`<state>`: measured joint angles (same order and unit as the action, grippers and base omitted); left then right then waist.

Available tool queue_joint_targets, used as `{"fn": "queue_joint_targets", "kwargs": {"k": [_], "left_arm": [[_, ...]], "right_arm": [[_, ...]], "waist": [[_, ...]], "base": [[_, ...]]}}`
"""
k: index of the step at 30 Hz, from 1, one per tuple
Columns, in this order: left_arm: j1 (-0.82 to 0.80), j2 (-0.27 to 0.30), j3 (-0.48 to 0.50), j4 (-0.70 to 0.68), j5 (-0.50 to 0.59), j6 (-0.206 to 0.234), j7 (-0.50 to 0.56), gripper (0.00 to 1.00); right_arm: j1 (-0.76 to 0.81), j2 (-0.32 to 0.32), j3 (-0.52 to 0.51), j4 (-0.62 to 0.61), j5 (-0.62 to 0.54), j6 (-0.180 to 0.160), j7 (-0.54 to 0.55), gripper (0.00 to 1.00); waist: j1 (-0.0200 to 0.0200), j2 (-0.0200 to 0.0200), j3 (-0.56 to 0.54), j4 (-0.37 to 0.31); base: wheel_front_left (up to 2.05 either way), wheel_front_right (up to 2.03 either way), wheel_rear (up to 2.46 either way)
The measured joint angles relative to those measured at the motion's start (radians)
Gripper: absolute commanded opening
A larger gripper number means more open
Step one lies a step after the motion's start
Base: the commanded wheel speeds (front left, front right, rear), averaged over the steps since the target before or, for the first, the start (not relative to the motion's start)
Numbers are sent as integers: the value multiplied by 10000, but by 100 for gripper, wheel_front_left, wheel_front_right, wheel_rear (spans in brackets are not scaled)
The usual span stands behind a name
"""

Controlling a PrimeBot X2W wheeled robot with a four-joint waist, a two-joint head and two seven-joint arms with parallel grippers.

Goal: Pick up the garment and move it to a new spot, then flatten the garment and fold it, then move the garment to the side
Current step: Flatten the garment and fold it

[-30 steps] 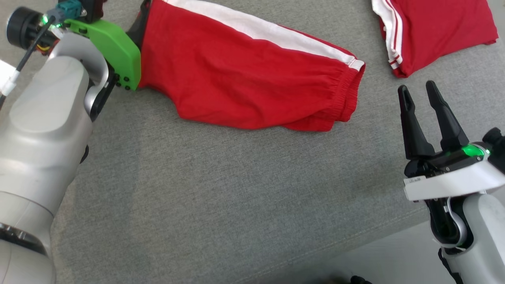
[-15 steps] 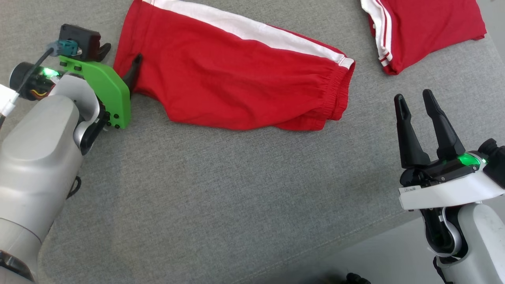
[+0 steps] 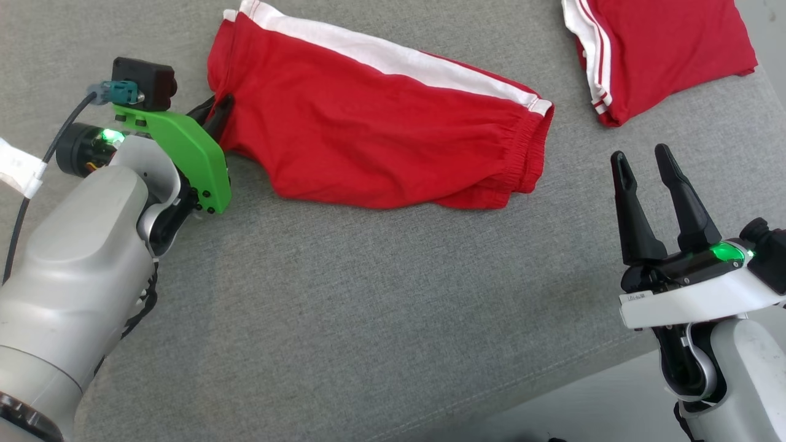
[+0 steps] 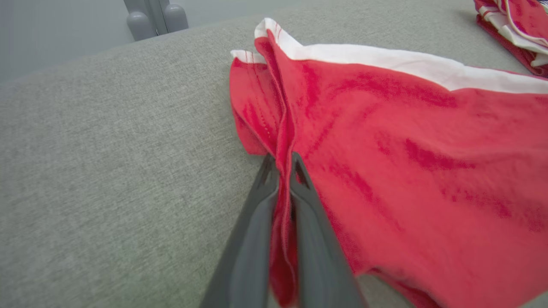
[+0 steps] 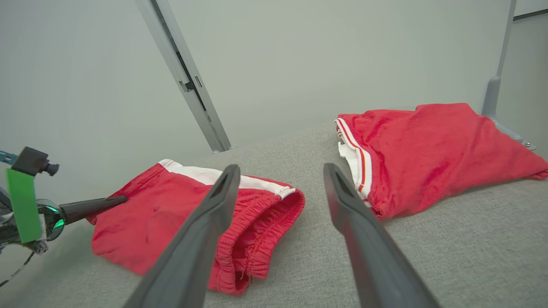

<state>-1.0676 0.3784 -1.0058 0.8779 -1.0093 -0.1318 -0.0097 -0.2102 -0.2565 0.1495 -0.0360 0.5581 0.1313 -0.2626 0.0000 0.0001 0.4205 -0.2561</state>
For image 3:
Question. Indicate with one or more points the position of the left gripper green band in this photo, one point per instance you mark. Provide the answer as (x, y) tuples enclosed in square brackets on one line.
[(190, 153)]

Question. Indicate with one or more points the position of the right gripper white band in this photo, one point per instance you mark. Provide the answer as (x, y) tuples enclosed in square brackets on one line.
[(688, 301)]

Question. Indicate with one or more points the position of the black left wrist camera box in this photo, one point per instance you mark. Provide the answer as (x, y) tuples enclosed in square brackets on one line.
[(147, 83)]

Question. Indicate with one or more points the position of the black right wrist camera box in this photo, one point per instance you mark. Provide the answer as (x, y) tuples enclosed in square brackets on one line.
[(770, 252)]

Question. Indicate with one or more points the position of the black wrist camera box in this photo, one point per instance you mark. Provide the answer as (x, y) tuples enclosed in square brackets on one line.
[(770, 252), (147, 83)]

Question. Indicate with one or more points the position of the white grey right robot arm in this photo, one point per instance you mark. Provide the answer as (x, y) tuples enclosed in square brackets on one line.
[(743, 380)]

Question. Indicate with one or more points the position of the red jersey shirt number print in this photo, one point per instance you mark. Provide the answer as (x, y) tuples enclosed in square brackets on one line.
[(669, 55)]

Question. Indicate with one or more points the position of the red shorts white side stripe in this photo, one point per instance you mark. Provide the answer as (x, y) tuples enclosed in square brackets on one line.
[(368, 123)]

